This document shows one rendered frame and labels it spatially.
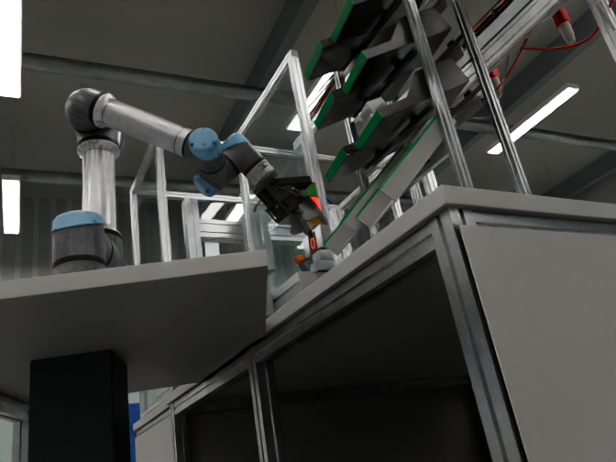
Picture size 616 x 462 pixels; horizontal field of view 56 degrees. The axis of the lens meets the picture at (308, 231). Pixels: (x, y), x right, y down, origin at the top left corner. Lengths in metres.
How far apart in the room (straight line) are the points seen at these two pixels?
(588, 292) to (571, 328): 0.08
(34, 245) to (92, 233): 8.78
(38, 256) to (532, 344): 9.59
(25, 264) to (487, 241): 9.46
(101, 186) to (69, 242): 0.29
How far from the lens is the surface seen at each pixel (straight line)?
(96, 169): 1.68
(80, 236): 1.41
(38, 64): 6.86
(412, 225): 0.86
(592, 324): 0.92
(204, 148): 1.45
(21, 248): 10.15
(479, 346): 0.78
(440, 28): 1.52
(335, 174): 1.42
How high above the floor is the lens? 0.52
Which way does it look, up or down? 23 degrees up
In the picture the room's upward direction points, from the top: 10 degrees counter-clockwise
